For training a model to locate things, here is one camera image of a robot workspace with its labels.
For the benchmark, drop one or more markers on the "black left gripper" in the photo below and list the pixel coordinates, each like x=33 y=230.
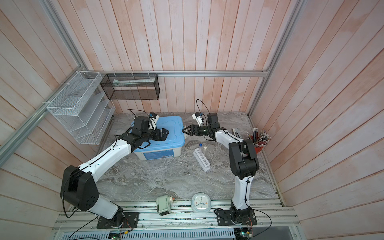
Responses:
x=164 y=136

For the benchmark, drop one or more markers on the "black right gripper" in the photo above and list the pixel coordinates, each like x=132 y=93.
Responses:
x=193 y=129

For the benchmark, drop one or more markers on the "white plastic storage bin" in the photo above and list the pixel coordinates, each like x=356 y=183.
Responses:
x=171 y=147

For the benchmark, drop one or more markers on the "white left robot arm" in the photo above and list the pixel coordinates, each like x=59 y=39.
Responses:
x=79 y=183

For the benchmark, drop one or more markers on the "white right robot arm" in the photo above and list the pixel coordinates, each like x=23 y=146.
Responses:
x=244 y=164

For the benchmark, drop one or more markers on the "white test tube rack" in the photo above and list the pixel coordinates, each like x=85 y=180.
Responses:
x=202 y=160

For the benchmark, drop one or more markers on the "red pencil cup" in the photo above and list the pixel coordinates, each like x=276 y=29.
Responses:
x=260 y=139

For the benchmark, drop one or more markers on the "white green timer device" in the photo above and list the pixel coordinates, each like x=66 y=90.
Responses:
x=164 y=204

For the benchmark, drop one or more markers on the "white analog alarm clock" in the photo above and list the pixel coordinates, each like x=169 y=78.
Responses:
x=201 y=203

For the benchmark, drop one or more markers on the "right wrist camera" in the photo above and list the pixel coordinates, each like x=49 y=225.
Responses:
x=197 y=116

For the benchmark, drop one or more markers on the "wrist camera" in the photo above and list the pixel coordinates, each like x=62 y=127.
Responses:
x=197 y=116
x=154 y=116

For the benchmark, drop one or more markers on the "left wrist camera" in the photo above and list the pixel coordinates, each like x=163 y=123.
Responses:
x=154 y=116

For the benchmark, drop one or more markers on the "black mesh wall basket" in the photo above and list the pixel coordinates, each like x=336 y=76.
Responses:
x=118 y=87

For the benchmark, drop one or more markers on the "white mesh wall shelf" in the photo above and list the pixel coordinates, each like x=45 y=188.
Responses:
x=81 y=110

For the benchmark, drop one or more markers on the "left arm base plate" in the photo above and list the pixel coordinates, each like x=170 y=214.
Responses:
x=120 y=220

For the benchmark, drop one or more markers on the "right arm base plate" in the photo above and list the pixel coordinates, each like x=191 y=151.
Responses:
x=234 y=217

